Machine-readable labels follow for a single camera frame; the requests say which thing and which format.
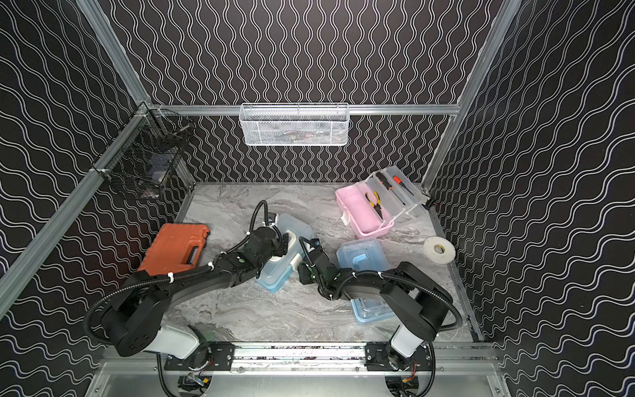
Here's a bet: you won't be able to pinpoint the red small screwdriver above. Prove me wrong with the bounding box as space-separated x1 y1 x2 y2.
393 175 413 195

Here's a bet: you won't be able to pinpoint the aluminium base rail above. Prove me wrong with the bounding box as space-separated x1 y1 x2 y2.
86 342 510 396

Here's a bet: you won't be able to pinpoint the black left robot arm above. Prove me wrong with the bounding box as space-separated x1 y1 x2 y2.
82 200 289 367

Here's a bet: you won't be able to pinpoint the red-orange plastic tool case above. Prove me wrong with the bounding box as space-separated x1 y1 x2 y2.
138 223 210 276

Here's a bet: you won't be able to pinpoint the yellow handled pliers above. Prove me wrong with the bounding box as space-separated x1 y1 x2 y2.
365 191 384 220

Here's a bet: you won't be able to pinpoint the black wire basket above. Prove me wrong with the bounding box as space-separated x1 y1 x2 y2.
97 102 195 201

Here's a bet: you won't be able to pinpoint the turquoise back toolbox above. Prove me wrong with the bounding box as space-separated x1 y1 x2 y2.
256 213 314 293

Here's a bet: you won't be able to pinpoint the white tape roll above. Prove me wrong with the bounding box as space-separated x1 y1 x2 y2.
423 236 456 265

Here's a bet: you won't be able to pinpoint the white wire mesh basket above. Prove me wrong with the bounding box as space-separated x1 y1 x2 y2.
239 103 351 147

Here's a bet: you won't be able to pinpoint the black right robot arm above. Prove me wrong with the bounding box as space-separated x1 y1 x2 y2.
298 237 463 358

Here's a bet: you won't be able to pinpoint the light blue front toolbox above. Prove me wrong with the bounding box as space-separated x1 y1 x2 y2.
336 239 398 326

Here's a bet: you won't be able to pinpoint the pink toolbox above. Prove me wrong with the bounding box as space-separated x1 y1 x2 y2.
335 165 429 239

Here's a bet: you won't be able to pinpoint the black red screwdriver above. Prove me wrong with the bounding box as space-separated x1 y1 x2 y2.
375 171 406 206

